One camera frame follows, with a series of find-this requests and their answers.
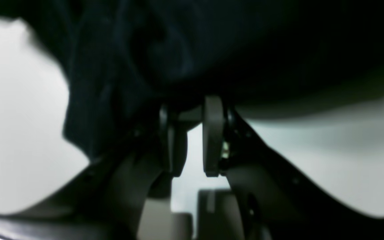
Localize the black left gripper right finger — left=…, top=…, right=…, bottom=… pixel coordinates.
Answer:
left=202, top=96, right=384, bottom=240

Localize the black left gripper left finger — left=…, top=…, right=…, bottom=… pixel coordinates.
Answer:
left=0, top=105, right=189, bottom=240

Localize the black T-shirt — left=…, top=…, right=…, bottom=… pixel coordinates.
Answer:
left=0, top=0, right=384, bottom=158

